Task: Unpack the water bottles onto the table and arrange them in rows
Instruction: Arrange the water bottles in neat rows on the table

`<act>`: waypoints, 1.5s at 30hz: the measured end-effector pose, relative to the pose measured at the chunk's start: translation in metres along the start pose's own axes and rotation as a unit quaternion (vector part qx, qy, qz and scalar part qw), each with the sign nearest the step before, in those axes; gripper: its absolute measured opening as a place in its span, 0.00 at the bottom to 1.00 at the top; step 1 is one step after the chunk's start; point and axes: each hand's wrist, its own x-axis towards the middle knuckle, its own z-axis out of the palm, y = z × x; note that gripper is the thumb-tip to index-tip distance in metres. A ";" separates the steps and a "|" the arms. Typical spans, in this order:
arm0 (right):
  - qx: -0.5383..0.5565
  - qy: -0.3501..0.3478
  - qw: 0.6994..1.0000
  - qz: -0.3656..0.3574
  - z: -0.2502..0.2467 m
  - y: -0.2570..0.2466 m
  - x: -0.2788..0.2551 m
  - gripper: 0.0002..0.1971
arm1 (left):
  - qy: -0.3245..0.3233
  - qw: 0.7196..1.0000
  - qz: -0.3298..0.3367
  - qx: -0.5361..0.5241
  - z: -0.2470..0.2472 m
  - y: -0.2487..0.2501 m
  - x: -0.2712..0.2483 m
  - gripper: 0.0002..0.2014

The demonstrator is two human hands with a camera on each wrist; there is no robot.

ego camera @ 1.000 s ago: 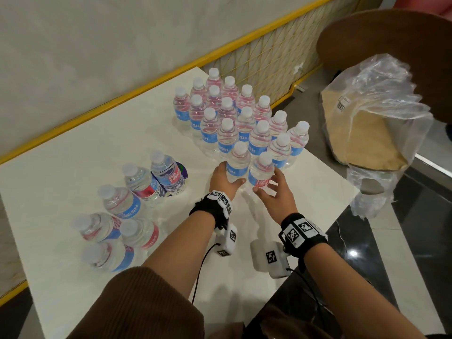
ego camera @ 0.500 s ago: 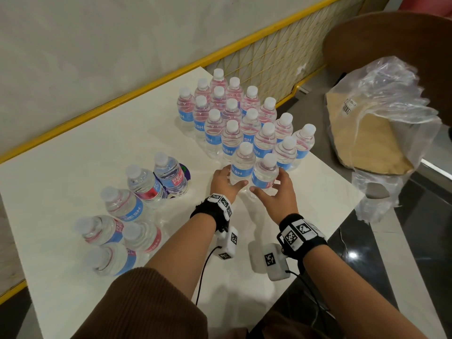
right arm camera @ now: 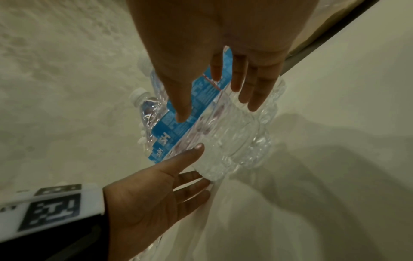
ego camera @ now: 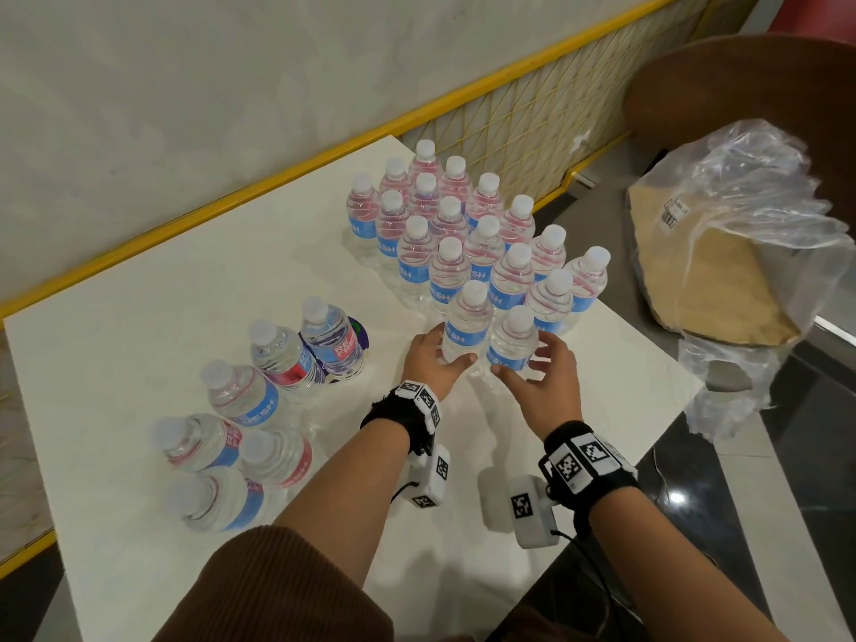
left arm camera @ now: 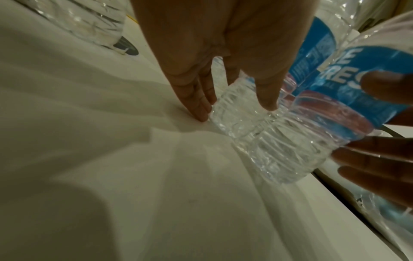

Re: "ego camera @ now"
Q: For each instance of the person's right hand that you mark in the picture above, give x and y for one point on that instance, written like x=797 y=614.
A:
x=548 y=394

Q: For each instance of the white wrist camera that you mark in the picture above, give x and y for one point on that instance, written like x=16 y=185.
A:
x=431 y=478
x=528 y=514

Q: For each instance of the brown cardboard box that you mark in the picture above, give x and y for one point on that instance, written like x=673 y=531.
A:
x=722 y=294

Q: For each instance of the white table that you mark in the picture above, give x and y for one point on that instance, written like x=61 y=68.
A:
x=134 y=294

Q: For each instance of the pink seat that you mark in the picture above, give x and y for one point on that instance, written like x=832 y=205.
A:
x=816 y=13

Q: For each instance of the arranged group of water bottles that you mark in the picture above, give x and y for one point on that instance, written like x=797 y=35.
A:
x=414 y=260

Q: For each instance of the brown chair backrest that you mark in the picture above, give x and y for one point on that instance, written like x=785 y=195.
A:
x=735 y=80

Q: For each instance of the brown sweater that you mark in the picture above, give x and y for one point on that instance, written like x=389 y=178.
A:
x=267 y=595

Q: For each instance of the water bottle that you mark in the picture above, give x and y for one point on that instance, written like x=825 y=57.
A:
x=513 y=340
x=466 y=327

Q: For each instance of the person's right forearm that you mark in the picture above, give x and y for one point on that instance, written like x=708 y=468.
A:
x=669 y=575

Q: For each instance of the cluster of water bottles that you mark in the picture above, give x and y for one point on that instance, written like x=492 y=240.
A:
x=234 y=394

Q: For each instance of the person's left forearm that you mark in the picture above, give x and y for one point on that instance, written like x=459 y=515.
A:
x=341 y=501

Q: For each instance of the person's left hand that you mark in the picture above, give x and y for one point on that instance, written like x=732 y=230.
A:
x=428 y=367

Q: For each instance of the purple round sticker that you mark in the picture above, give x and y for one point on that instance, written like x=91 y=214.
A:
x=360 y=330

